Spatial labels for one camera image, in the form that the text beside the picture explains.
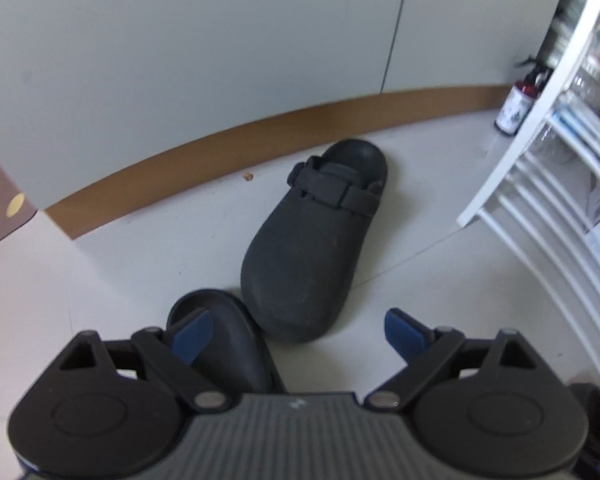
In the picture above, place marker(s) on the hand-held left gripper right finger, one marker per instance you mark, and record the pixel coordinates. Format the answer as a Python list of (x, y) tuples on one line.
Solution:
[(405, 332)]

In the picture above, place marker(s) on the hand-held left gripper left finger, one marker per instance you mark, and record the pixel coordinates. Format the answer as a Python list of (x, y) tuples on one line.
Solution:
[(192, 335)]

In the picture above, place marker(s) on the black suede buckle clog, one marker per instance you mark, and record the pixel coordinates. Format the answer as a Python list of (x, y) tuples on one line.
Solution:
[(235, 340), (305, 250)]

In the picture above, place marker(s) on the white shoe rack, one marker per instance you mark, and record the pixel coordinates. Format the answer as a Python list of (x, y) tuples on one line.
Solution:
[(480, 200)]

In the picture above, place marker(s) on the brown doormat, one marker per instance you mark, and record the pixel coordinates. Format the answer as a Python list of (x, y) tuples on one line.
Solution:
[(0, 220)]

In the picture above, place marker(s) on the clear plastic water bottle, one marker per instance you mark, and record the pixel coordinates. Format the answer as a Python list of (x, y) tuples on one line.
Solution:
[(555, 145)]

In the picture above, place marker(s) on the dark bottle with white label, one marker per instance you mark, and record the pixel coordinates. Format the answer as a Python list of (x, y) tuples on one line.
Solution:
[(512, 112), (535, 80)]

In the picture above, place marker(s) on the white cabinet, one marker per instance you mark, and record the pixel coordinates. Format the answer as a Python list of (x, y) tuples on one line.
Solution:
[(205, 60)]

